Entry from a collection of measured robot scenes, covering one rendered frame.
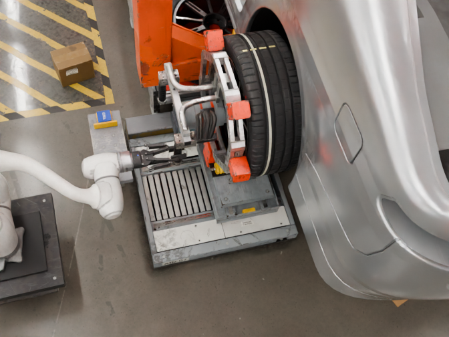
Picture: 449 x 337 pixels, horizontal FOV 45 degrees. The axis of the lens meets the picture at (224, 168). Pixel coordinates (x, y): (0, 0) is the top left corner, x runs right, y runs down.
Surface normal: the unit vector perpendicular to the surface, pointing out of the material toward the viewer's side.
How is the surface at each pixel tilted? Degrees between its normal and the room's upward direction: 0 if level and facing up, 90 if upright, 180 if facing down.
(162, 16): 90
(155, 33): 90
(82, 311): 0
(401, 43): 22
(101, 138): 0
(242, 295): 0
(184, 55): 90
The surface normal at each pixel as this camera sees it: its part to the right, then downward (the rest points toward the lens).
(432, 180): -0.12, -0.24
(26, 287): 0.10, -0.47
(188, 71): 0.25, 0.86
